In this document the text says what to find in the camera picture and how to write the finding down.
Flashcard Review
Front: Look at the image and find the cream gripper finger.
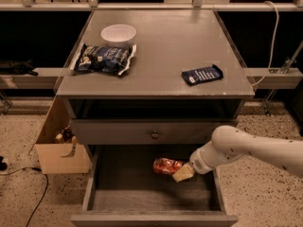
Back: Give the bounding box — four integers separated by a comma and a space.
172, 163, 195, 183

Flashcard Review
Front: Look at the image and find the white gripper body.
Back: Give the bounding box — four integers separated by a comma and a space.
189, 142, 227, 174

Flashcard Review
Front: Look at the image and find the crushed red coke can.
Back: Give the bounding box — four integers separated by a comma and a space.
153, 158, 184, 175

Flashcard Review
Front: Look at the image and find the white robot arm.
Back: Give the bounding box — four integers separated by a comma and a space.
172, 126, 303, 182

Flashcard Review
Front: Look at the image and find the round brass drawer knob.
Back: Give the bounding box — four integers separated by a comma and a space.
151, 131, 159, 139

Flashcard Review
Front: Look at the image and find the open grey lower drawer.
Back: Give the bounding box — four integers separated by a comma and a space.
71, 145, 238, 227

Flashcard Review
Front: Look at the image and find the grey wooden drawer cabinet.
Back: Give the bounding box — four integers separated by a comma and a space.
54, 9, 256, 227

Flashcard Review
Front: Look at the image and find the closed grey upper drawer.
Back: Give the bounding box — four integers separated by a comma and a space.
70, 119, 238, 145

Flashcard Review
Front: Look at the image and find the dark blue snack bar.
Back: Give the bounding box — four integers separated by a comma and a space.
182, 64, 223, 86

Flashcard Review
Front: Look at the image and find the cardboard box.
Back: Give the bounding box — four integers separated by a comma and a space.
35, 97, 91, 174

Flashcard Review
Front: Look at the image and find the blue white chip bag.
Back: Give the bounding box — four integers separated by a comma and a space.
73, 44, 136, 77

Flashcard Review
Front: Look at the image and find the white bowl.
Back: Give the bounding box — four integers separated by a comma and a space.
100, 24, 136, 48

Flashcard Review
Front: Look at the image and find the black object on left shelf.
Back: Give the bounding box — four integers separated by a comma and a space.
0, 61, 38, 77

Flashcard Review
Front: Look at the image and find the white hanging cable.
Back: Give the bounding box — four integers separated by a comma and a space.
251, 0, 281, 88

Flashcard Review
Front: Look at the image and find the metal rail frame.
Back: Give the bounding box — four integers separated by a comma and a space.
0, 0, 303, 11

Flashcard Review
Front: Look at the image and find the black floor cable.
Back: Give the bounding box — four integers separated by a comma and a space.
0, 166, 49, 227

